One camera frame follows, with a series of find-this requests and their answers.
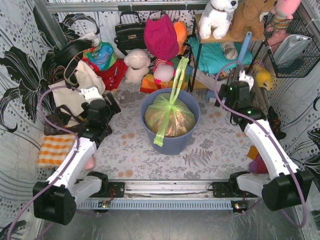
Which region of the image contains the green trash bag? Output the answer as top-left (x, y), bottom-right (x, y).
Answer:
top-left (144, 57), bottom-right (196, 147)

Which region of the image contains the blue round trash bin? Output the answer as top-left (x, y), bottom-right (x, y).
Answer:
top-left (140, 88), bottom-right (201, 155)

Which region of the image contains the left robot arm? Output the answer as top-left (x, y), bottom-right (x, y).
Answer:
top-left (32, 90), bottom-right (121, 225)

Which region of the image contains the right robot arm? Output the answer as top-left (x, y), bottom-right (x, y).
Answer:
top-left (215, 81), bottom-right (313, 211)

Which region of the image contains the brown patterned bag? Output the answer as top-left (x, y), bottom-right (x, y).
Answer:
top-left (44, 105), bottom-right (87, 136)

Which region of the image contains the cream canvas tote bag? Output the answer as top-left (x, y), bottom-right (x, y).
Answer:
top-left (52, 60), bottom-right (106, 116)

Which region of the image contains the colourful printed bag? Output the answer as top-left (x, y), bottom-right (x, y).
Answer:
top-left (82, 41), bottom-right (117, 72)

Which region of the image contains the magenta cloth bag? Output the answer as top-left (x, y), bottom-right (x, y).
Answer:
top-left (143, 13), bottom-right (179, 60)

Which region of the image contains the yellow plush duck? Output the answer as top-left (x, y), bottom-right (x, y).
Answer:
top-left (253, 61), bottom-right (272, 91)

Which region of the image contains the white sneaker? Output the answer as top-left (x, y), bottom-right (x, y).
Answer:
top-left (193, 71), bottom-right (229, 91)

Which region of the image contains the red cloth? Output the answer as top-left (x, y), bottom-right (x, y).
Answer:
top-left (89, 59), bottom-right (128, 91)

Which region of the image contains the black orange toy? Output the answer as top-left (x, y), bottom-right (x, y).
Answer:
top-left (267, 106), bottom-right (287, 140)

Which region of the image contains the teal folded cloth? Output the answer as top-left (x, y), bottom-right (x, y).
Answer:
top-left (188, 37), bottom-right (253, 75)

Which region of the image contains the grey patterned ball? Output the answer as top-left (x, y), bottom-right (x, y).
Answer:
top-left (220, 42), bottom-right (238, 60)

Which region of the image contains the orange white checked towel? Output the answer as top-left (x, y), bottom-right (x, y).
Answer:
top-left (37, 134), bottom-right (76, 168)

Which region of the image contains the rainbow striped cloth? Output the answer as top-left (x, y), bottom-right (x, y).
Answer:
top-left (140, 64), bottom-right (194, 94)

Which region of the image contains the blue floor sweeper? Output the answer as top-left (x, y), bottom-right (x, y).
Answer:
top-left (205, 31), bottom-right (253, 103)

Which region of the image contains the cream plush lamb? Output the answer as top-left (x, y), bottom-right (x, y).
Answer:
top-left (123, 48), bottom-right (151, 84)

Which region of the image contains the black round hat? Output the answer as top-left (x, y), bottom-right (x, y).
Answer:
top-left (53, 39), bottom-right (93, 67)

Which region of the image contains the silver foil pouch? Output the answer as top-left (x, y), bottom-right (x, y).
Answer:
top-left (273, 34), bottom-right (312, 65)

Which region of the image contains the pink faced plush doll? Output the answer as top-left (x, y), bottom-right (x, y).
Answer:
top-left (153, 58), bottom-right (176, 84)

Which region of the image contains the brown teddy bear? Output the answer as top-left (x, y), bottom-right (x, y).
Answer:
top-left (230, 0), bottom-right (278, 40)

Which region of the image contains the black leather handbag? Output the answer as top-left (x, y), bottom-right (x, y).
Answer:
top-left (114, 11), bottom-right (147, 56)

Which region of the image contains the white plush dog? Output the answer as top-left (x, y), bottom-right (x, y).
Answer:
top-left (199, 0), bottom-right (239, 40)

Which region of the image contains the orange plush toy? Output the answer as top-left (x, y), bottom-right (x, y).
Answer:
top-left (173, 21), bottom-right (187, 55)

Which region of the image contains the pink plush toy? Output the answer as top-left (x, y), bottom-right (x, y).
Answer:
top-left (267, 0), bottom-right (301, 30)

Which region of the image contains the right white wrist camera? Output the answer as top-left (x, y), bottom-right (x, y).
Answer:
top-left (238, 70), bottom-right (255, 91)

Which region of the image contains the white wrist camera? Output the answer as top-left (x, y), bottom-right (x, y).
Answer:
top-left (238, 70), bottom-right (255, 91)
top-left (79, 86), bottom-right (104, 104)

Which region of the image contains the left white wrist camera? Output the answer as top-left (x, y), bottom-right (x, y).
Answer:
top-left (79, 86), bottom-right (104, 104)

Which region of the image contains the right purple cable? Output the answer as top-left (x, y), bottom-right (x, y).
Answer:
top-left (214, 60), bottom-right (309, 228)

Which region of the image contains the purple cable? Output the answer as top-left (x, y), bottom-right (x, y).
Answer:
top-left (6, 85), bottom-right (83, 240)
top-left (214, 60), bottom-right (309, 228)

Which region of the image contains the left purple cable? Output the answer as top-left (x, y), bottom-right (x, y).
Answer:
top-left (6, 85), bottom-right (83, 240)

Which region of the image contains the black wire basket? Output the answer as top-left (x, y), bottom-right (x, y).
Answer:
top-left (264, 12), bottom-right (320, 78)

